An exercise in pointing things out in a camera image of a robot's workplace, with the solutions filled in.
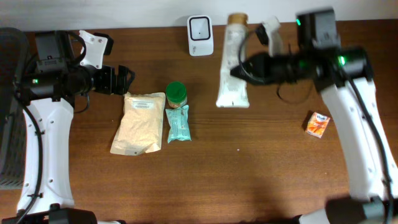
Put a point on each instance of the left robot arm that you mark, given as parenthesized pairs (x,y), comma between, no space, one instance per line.
(38,94)

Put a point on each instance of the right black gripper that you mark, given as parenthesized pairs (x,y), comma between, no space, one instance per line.
(260,72)

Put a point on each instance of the teal snack packet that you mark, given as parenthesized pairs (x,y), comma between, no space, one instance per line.
(178,122)

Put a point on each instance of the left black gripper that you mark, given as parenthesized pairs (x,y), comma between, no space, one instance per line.
(107,86)

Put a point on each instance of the beige grain pouch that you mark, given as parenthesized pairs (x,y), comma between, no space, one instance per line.
(141,127)

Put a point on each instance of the green lid jar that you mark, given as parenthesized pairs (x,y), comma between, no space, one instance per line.
(176,94)

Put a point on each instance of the orange tissue pack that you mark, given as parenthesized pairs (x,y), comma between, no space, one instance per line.
(317,124)

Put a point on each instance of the grey plastic mesh basket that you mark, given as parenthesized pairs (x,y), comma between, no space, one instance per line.
(14,52)

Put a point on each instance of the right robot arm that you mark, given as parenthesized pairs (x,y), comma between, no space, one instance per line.
(344,78)

